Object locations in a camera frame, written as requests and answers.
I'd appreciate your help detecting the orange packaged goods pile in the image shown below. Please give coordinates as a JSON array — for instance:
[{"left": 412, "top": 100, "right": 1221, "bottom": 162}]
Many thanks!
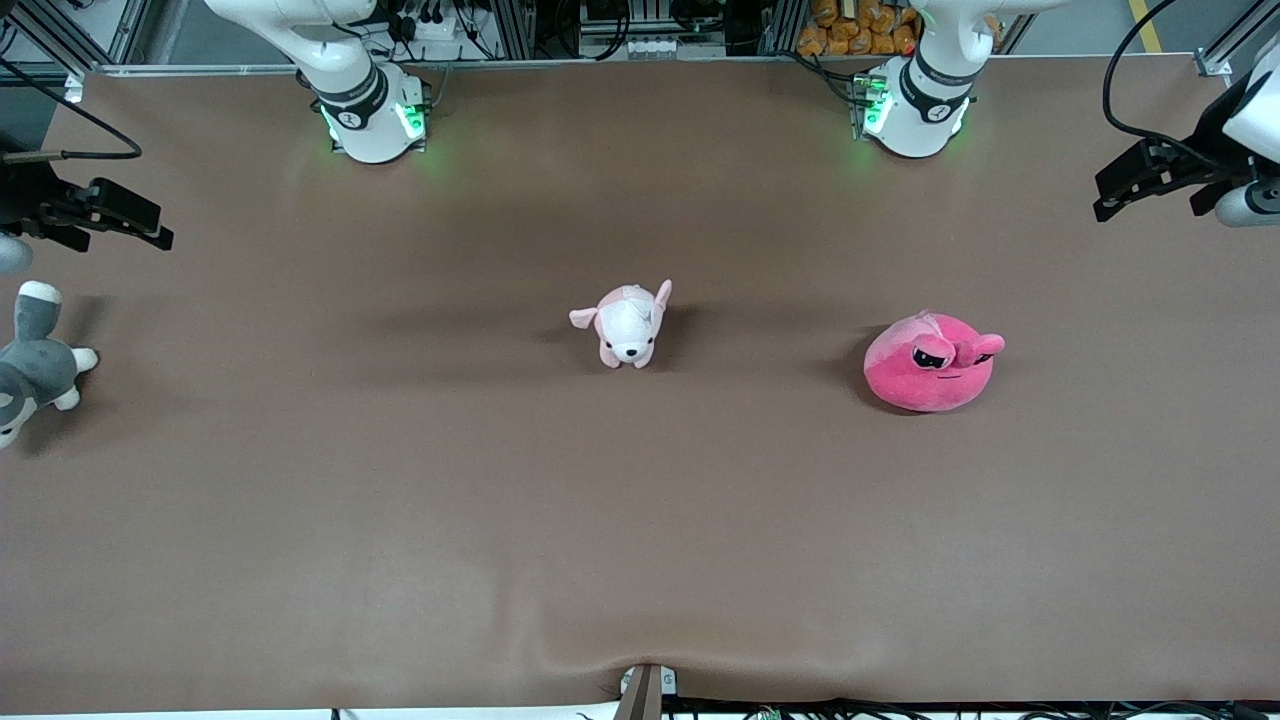
[{"left": 797, "top": 0, "right": 921, "bottom": 57}]

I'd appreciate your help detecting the aluminium frame post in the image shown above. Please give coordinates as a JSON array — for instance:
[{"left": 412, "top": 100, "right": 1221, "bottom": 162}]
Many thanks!
[
  {"left": 0, "top": 0, "right": 161, "bottom": 81},
  {"left": 1195, "top": 0, "right": 1280, "bottom": 78}
]

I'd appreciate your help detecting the white pink plush dog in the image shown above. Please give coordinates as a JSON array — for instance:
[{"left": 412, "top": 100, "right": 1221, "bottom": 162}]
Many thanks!
[{"left": 569, "top": 279, "right": 674, "bottom": 370}]

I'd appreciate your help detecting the white power strip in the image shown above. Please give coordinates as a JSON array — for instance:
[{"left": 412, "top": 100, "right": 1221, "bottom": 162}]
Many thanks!
[{"left": 385, "top": 8, "right": 471, "bottom": 43}]

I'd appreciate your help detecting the aluminium table edge rail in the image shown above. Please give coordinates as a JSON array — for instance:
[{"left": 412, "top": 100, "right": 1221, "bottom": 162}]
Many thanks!
[{"left": 95, "top": 57, "right": 801, "bottom": 77}]

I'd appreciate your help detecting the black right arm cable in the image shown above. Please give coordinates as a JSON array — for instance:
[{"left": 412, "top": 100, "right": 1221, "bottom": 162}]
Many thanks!
[{"left": 0, "top": 58, "right": 143, "bottom": 163}]

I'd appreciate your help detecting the grey white plush husky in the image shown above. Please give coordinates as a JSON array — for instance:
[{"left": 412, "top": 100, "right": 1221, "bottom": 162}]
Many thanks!
[{"left": 0, "top": 281, "right": 100, "bottom": 450}]

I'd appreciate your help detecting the round pink plush toy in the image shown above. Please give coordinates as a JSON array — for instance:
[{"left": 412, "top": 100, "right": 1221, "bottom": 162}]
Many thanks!
[{"left": 863, "top": 310, "right": 1006, "bottom": 414}]

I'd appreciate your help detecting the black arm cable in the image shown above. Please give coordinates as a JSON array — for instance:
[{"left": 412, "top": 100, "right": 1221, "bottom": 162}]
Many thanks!
[
  {"left": 0, "top": 58, "right": 143, "bottom": 163},
  {"left": 1103, "top": 0, "right": 1231, "bottom": 166}
]

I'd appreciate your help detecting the brown table cover sheet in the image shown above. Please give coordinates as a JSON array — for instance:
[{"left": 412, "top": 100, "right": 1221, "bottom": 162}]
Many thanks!
[{"left": 0, "top": 55, "right": 1280, "bottom": 716}]

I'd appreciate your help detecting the metal table edge clamp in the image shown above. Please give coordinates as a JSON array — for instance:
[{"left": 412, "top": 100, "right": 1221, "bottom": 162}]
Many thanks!
[{"left": 618, "top": 664, "right": 678, "bottom": 720}]

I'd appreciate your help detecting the white terminal strip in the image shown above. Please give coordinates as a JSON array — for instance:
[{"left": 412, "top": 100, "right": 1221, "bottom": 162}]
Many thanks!
[{"left": 578, "top": 36, "right": 727, "bottom": 59}]

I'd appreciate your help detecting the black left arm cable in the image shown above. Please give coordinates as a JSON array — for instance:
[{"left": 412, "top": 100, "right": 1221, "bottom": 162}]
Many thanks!
[{"left": 1103, "top": 0, "right": 1231, "bottom": 166}]

